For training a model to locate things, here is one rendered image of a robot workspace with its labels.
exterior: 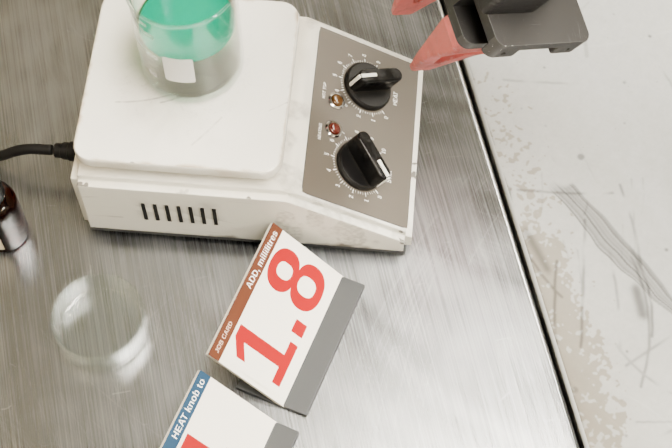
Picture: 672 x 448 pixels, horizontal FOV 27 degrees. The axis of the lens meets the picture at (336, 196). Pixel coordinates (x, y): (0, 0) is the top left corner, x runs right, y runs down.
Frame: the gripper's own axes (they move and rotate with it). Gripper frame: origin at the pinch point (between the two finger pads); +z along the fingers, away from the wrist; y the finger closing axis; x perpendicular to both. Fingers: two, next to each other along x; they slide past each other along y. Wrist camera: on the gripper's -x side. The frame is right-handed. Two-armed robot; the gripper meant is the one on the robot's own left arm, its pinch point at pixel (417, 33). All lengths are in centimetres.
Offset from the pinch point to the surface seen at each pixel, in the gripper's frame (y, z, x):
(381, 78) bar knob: 0.3, 5.7, 1.1
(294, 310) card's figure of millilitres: 12.2, 11.3, -6.0
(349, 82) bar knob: -0.1, 6.9, -0.4
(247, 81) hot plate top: -0.9, 7.4, -7.2
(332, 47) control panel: -2.8, 7.5, -0.4
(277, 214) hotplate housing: 6.7, 9.5, -6.4
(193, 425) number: 17.3, 12.1, -14.0
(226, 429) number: 17.9, 12.4, -11.9
